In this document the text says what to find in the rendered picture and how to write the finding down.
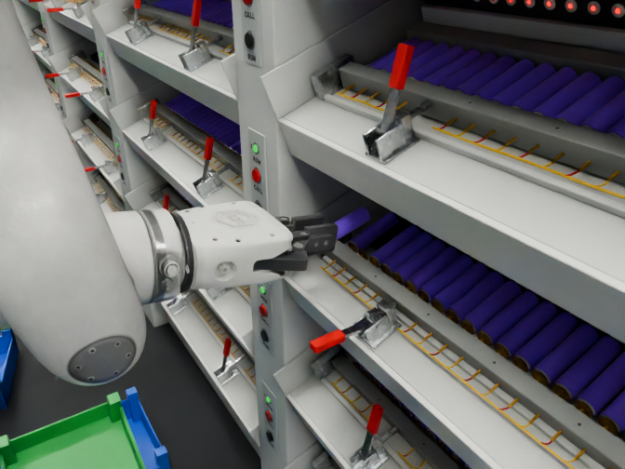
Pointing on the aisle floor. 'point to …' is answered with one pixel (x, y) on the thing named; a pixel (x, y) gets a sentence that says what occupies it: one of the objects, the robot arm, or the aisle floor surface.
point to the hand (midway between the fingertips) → (312, 234)
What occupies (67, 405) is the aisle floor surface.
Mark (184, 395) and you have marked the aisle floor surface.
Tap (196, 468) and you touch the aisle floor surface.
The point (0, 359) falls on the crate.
